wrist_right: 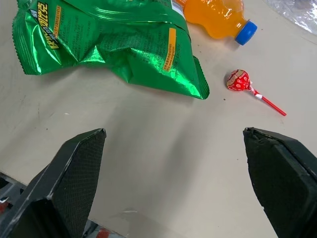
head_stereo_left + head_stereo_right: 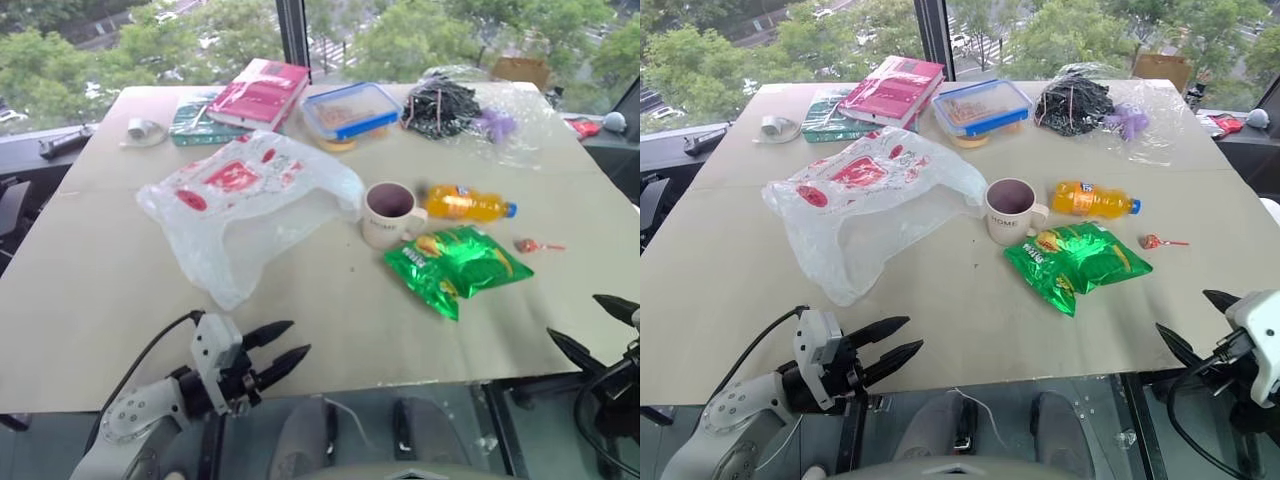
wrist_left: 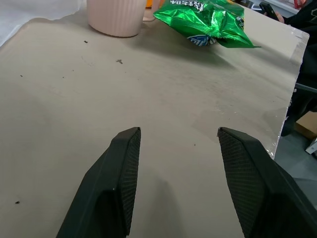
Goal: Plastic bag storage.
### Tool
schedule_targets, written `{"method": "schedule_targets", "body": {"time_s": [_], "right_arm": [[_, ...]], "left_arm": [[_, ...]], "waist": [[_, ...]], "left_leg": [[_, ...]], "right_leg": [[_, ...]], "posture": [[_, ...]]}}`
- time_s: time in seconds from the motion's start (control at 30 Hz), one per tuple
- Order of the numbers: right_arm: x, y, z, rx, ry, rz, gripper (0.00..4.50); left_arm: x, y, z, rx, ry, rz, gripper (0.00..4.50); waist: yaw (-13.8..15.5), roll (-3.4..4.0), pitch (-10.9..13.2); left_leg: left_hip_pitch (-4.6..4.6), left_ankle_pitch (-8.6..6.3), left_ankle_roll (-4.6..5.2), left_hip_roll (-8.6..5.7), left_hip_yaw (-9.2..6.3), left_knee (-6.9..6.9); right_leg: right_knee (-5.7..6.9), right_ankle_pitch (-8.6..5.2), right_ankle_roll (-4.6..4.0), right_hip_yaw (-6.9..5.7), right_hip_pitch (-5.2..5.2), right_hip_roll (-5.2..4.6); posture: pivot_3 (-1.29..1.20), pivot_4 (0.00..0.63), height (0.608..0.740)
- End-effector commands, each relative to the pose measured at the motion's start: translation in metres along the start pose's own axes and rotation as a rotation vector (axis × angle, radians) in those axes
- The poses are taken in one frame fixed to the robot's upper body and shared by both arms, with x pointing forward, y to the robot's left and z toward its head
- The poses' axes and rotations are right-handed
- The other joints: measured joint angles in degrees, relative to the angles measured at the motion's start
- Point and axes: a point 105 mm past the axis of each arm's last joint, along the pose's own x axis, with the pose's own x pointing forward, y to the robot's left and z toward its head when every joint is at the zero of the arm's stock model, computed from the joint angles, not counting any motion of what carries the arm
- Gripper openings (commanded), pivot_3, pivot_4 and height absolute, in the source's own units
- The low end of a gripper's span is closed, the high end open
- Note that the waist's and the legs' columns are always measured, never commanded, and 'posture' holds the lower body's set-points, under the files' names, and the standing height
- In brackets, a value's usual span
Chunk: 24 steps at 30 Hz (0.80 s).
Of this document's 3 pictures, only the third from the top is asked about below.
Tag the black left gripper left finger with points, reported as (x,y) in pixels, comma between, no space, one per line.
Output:
(104,178)

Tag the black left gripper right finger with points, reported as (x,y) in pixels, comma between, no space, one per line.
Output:
(260,188)

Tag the translucent white plastic bag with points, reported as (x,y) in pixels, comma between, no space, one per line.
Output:
(24,12)

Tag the bystander bare hand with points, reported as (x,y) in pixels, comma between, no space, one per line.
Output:
(281,17)

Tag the small white device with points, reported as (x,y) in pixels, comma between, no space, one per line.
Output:
(312,148)

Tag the brown cardboard box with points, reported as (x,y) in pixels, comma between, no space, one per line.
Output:
(307,126)

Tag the grey chair bar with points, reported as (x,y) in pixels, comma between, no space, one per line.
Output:
(307,88)

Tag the bystander in black clothing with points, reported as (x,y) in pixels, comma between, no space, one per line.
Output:
(307,49)

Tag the pink ribbed cup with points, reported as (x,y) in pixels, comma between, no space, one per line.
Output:
(114,17)

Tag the small pink plastic container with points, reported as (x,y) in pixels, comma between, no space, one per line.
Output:
(155,8)

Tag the black smartphone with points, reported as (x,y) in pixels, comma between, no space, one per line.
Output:
(268,10)

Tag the green foil snack bag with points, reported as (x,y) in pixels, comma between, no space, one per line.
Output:
(198,19)

